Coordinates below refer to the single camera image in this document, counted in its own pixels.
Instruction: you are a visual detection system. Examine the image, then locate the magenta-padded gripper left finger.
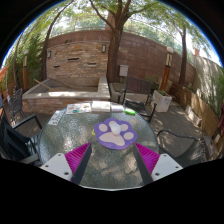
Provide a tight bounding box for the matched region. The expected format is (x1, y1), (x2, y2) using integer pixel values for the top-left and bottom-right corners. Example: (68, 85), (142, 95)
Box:
(39, 142), (93, 185)

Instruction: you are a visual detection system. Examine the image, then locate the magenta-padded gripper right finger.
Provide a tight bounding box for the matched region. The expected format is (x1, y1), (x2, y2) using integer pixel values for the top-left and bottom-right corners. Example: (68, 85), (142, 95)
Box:
(132, 142), (184, 186)

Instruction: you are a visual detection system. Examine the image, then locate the purple paw-print mouse pad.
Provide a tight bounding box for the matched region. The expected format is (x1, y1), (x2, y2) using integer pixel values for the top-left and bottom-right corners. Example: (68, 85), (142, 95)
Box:
(93, 117), (139, 151)

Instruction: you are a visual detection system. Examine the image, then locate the black metal mesh chair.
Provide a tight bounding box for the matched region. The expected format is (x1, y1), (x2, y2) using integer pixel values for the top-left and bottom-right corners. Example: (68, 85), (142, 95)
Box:
(6, 88), (27, 118)
(156, 129), (214, 168)
(123, 96), (158, 124)
(0, 111), (44, 165)

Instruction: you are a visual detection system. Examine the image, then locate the narrow printed paper strip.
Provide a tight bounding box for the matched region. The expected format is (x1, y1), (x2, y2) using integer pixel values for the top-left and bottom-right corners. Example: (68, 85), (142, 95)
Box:
(47, 110), (65, 127)

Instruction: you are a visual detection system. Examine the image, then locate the small white planter box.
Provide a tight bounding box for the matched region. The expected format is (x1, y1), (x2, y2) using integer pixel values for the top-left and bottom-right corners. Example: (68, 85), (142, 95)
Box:
(184, 104), (203, 126)

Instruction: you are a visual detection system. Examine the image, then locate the printed paper leaflet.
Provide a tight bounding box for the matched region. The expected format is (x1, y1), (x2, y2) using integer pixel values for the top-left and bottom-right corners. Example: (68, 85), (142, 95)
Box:
(65, 102), (92, 115)

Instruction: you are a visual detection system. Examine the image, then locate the large white planter box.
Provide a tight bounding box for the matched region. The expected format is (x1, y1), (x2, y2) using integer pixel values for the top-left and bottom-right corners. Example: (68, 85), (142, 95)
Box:
(152, 89), (173, 113)

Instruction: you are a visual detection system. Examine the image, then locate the stone raised basin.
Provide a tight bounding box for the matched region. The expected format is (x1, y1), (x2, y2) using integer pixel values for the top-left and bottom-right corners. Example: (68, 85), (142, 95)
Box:
(21, 76), (112, 115)

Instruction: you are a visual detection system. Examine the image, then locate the white flat box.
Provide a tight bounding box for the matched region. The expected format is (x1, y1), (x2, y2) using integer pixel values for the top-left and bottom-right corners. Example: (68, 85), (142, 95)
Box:
(90, 100), (103, 113)
(100, 100), (112, 113)

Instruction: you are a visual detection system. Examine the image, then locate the white box with blue edge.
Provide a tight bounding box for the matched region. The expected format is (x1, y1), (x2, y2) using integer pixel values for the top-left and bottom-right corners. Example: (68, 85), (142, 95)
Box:
(110, 104), (125, 113)

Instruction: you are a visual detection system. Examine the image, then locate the wooden stick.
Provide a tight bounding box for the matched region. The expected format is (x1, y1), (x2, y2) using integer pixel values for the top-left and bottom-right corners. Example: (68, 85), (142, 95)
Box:
(33, 78), (53, 90)

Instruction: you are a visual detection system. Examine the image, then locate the dark wooden bench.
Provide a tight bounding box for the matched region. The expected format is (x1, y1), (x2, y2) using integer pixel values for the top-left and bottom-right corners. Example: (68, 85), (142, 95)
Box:
(118, 77), (154, 104)

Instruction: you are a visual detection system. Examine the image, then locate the slim straight tree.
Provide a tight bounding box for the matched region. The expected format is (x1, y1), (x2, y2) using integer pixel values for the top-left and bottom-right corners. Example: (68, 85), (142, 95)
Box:
(178, 26), (190, 86)

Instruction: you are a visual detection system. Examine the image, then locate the slim leaning tree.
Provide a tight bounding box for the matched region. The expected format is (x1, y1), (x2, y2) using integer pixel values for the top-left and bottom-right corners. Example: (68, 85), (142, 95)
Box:
(39, 0), (76, 81)

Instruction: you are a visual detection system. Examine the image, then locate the thick forked tree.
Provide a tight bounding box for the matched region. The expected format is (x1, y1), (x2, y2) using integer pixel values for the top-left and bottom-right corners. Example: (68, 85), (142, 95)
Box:
(88, 0), (141, 84)

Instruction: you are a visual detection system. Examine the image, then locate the wooden lamp post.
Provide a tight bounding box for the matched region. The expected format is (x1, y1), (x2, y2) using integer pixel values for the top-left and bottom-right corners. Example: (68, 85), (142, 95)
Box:
(159, 46), (175, 92)

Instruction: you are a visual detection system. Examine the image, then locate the grey wall utility box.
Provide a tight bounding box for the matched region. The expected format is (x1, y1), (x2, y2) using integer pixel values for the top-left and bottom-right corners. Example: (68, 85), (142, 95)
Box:
(118, 64), (130, 78)

